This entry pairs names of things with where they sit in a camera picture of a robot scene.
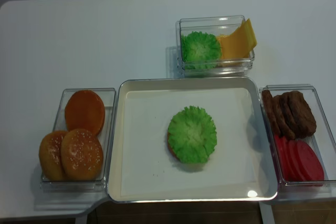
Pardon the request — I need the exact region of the leftmost red tomato slice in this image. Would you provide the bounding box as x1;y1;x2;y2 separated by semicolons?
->
274;135;290;180

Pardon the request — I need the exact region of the sesame bun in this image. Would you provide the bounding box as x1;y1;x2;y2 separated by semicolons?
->
60;129;103;181
39;131;68;181

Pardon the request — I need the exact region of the leftmost brown burger patty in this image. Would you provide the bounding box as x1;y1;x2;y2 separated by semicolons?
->
261;90;281;136

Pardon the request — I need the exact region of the upright yellow cheese slice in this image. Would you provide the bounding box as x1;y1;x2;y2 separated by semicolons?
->
227;19;257;55

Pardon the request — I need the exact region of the bottom bun on tray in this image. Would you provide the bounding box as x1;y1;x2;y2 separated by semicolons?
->
167;132;182;163

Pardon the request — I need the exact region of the clear lettuce and cheese container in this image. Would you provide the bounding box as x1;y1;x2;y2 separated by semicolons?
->
176;15;255;77

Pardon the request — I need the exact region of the front red tomato slice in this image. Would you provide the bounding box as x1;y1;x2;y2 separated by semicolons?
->
294;141;324;181

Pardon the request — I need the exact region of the brown burger patty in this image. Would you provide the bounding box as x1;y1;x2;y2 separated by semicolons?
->
287;91;317;138
261;90;281;136
272;95;296;140
279;92;301;140

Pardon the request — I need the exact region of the clear patty and tomato container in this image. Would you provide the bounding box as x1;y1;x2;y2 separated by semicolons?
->
259;84;335;199

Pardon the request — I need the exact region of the left sesame bun top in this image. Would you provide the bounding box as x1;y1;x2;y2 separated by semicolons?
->
39;131;68;181

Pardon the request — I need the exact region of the front brown burger patty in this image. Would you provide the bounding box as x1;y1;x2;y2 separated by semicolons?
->
287;91;317;138

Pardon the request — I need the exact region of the plain orange bun bottom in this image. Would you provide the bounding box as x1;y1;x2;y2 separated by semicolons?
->
65;90;105;136

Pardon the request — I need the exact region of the white paper tray liner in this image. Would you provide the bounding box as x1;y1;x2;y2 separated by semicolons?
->
122;88;266;194

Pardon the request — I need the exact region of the green lettuce in container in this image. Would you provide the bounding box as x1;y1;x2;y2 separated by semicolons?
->
181;31;222;62

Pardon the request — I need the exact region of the red tomato slice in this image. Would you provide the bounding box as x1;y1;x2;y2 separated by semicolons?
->
281;136;297;182
294;141;324;181
287;140;306;182
274;135;290;180

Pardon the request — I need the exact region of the flat orange cheese slice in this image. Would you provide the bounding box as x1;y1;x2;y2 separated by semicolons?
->
216;34;249;60

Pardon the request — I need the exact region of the white metal tray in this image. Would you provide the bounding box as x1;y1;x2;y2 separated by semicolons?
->
108;77;278;202

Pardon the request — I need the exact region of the green lettuce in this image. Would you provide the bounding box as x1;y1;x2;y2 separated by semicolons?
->
167;105;217;165
181;31;222;62

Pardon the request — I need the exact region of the right sesame bun top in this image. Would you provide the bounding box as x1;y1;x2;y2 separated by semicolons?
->
60;129;103;181

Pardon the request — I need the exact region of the clear bun container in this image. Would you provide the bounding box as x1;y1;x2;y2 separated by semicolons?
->
40;88;116;193

